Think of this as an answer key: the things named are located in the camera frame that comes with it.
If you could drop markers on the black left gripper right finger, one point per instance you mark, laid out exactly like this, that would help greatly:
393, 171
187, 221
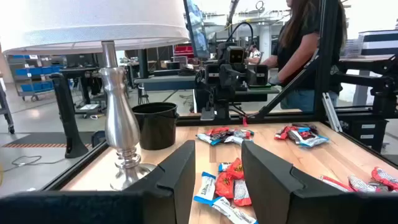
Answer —
280, 202

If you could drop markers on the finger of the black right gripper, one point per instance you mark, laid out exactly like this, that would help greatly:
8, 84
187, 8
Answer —
224, 77
235, 76

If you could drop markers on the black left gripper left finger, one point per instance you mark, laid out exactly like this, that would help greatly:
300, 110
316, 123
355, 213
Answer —
140, 205

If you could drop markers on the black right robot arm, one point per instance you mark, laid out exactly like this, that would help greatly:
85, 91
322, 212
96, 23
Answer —
222, 102

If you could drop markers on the person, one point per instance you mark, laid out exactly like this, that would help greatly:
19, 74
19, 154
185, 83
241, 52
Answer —
255, 54
295, 46

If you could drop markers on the grey workbench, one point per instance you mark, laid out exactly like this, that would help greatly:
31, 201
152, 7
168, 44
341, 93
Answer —
168, 82

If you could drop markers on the tilted computer monitor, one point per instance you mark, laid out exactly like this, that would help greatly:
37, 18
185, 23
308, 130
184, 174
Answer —
196, 28

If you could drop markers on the black plastic bucket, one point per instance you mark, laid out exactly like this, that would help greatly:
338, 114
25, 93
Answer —
155, 130

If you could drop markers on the white-shade silver table lamp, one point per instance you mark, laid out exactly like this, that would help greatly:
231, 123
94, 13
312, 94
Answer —
119, 118

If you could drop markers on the black equipment box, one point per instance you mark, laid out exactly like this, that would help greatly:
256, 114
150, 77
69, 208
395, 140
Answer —
363, 133

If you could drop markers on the black stand leg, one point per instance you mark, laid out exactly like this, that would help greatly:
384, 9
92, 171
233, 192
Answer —
66, 118

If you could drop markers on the black hazard-striped floor mat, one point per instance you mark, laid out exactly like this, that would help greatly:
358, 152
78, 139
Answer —
37, 138

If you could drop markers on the black white striped box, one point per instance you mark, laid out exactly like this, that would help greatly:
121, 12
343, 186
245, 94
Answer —
377, 43

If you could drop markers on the blue bin storage cart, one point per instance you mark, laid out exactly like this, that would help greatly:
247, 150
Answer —
34, 71

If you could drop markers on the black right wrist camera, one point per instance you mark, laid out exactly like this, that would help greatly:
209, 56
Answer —
236, 56

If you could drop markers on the red frame tag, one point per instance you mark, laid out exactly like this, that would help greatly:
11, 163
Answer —
245, 121

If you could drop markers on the black frame hook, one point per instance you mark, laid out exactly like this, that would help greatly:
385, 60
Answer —
98, 138

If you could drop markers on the silver aluminium bracket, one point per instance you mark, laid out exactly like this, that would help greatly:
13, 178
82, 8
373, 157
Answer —
331, 112

